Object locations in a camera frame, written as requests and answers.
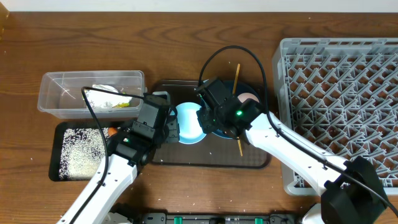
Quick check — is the light blue rice bowl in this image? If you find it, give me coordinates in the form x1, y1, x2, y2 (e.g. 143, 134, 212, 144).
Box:
176, 102, 206, 144

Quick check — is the white pink cup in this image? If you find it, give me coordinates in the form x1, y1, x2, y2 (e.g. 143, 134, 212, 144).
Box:
238, 93, 259, 103

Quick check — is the orange carrot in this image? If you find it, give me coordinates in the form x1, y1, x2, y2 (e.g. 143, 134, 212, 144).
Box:
108, 128, 118, 137

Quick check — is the foil yellow snack wrapper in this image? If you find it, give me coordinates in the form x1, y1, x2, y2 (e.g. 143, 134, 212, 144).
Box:
81, 89, 131, 109

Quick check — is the white napkin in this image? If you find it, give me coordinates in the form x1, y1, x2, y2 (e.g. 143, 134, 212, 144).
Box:
85, 84, 132, 110

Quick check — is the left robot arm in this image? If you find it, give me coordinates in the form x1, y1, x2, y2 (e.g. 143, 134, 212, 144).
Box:
58, 120, 160, 224

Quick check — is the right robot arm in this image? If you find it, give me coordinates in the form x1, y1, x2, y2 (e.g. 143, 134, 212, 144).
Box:
197, 95, 396, 223

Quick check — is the grey dishwasher rack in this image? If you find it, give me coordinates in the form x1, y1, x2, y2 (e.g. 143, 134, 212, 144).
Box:
272, 38, 397, 195

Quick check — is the lower wooden chopstick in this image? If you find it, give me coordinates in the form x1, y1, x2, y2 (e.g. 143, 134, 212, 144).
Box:
237, 139, 243, 157

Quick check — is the wooden chopstick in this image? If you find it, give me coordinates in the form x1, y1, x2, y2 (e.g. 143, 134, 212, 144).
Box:
237, 139, 243, 157
232, 63, 241, 95

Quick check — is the dark blue plate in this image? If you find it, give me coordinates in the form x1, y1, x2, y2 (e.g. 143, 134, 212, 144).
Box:
199, 80, 262, 139

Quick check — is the brown serving tray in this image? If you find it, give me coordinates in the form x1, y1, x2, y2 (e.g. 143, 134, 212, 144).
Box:
152, 80, 272, 169

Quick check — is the upper wooden chopstick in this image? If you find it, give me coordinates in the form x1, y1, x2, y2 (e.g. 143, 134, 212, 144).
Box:
232, 63, 241, 95

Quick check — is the spilled white rice pile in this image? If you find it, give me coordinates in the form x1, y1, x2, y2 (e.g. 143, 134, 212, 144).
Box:
58, 128, 104, 180

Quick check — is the black plastic tray bin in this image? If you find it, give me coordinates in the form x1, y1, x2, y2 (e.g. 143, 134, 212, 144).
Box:
49, 120, 141, 182

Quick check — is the clear plastic bin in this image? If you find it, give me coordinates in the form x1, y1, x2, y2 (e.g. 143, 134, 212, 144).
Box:
37, 70, 147, 119

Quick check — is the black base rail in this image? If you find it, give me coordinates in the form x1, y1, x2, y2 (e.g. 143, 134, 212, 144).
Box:
102, 212, 299, 224

